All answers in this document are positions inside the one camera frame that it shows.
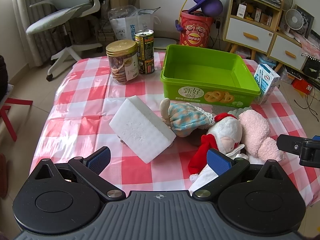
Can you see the red white checkered tablecloth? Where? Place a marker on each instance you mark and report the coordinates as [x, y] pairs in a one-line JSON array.
[[78, 125]]

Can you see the white plastic shopping bag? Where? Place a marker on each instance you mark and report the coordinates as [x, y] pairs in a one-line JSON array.
[[127, 20]]

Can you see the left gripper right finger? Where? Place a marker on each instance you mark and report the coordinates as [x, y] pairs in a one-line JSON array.
[[217, 185]]

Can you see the green plastic cookie bin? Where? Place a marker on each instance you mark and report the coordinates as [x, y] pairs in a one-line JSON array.
[[207, 76]]

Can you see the red stool frame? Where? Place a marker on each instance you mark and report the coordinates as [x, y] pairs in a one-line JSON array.
[[14, 113]]

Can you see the grey office chair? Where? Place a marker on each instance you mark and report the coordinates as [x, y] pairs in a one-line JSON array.
[[65, 11]]

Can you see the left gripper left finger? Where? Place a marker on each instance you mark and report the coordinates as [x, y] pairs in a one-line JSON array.
[[88, 170]]

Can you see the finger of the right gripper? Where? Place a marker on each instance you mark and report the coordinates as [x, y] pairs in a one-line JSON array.
[[307, 149]]

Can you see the white cloth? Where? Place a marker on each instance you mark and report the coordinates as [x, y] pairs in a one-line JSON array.
[[202, 179]]

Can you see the small white desk fan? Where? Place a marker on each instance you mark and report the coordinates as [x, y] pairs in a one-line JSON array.
[[294, 21]]

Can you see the red chips bucket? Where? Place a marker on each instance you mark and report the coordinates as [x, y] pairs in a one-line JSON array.
[[194, 28]]

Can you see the purple hopper ball toy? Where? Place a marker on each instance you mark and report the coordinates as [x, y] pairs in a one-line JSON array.
[[209, 8]]

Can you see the wooden shelf cabinet with drawers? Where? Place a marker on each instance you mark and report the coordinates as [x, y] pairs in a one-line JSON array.
[[255, 24]]

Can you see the white santa plush toy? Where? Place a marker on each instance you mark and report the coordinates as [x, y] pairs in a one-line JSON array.
[[222, 132]]

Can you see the blue white milk carton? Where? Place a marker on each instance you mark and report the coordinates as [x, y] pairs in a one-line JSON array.
[[267, 79]]

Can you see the light green towel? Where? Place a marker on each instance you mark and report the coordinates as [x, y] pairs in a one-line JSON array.
[[238, 111]]

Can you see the pink fluffy sock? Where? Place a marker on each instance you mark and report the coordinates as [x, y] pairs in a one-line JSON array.
[[255, 137]]

